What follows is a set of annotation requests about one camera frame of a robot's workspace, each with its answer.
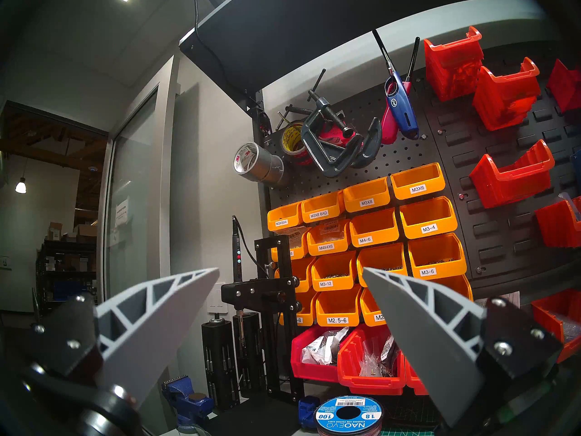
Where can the orange bin labelled M3-6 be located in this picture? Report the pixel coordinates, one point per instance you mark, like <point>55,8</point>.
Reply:
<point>433,253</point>

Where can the orange bin labelled M3-4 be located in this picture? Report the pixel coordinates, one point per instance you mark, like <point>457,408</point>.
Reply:
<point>426,215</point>

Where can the black soldering iron pen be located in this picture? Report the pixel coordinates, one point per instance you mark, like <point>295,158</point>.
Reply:
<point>236,253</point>

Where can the blue utility lighter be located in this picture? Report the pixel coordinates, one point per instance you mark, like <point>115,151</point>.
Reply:
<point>401,103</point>

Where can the white paper notice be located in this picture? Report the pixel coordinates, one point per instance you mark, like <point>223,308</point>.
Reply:
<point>121,212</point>

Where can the orange bin labelled M3X8 BAD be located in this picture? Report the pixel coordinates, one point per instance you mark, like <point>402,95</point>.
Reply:
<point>320,205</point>

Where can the red louvre bin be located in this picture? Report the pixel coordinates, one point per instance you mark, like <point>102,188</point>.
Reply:
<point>454,62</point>
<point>558,226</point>
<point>513,180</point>
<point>504,99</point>

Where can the crimson parts bin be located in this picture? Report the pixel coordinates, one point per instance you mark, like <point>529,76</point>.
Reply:
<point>313,371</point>

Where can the orange bin labelled M4X4X6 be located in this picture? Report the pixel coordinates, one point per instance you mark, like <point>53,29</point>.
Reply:
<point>327,237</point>

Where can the orange bin unreadable label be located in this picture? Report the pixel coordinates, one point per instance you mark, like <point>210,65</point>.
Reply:
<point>304,271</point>

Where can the orange bin labelled M2.5-5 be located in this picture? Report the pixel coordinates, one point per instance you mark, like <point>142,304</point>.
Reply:
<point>370,308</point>

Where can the orange bin labelled M3X6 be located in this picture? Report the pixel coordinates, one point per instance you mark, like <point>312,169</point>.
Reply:
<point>415,178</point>

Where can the grey glass door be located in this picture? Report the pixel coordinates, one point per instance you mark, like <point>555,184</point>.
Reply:
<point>136,167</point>

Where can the clear screw bag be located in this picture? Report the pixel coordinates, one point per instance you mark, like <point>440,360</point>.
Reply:
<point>376,358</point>

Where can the orange bin labelled M3-8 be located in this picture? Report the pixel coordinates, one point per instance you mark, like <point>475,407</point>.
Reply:
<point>381,258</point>

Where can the orange bin labelled M4-6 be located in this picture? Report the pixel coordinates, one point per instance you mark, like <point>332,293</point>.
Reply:
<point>372,226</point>

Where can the yellow tape roll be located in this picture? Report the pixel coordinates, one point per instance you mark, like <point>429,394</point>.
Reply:
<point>292,140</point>

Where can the black overhead shelf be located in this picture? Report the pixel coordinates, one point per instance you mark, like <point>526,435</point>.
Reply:
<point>317,31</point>

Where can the clear plastic bag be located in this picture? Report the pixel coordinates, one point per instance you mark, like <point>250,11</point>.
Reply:
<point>571,203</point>
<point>572,330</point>

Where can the white printed parts bag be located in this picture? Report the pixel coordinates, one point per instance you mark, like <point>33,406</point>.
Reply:
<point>324,349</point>

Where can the orange bin labelled M3-12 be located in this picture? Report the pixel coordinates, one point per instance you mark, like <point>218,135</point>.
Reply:
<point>333,269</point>

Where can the cardboard box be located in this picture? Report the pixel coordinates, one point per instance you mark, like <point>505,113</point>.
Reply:
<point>54,231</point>
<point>86,230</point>

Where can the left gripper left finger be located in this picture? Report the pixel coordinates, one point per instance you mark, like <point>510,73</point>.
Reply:
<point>150,339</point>

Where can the orange bin labelled M4-0.7 HEX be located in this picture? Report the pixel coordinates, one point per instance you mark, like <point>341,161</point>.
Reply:
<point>458,285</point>

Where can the blue bench vise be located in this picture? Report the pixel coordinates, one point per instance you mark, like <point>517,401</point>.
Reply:
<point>186,401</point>

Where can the black storage rack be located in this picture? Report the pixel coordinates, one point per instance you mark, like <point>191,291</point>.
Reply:
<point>63,276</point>

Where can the dark grey tool panel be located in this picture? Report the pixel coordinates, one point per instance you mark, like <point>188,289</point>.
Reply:
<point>499,240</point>

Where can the black bit holder tower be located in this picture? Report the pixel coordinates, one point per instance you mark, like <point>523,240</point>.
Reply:
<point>220,362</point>
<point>248,353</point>

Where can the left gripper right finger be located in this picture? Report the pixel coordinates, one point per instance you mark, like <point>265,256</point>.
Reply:
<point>426,344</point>

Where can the red utility lighter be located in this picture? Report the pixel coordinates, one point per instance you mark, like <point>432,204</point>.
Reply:
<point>388,128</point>

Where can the orange bin labelled M2.5-6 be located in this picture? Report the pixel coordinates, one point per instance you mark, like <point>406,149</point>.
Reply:
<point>338,303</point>

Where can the silver duct tape roll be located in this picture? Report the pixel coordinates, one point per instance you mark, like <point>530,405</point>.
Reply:
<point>263,167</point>

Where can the dark grey C-clamp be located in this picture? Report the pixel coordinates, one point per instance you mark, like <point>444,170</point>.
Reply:
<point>317,153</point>
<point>372,144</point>

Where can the crimson louvre bin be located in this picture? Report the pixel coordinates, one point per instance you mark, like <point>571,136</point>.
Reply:
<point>567,87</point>

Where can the black metal press stand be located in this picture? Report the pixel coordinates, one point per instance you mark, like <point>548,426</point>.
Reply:
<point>272,294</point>

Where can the white switch plate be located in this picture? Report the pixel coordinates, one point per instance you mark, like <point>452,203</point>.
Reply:
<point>217,301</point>

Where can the orange bin with plastic cover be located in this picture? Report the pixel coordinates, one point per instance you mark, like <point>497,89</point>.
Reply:
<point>295,244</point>

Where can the white pendant lamp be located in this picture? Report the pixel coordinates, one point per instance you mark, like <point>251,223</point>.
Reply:
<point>20,186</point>

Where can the orange bin labelled M3X5X4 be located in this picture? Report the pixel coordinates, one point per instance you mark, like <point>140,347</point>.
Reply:
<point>283,215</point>

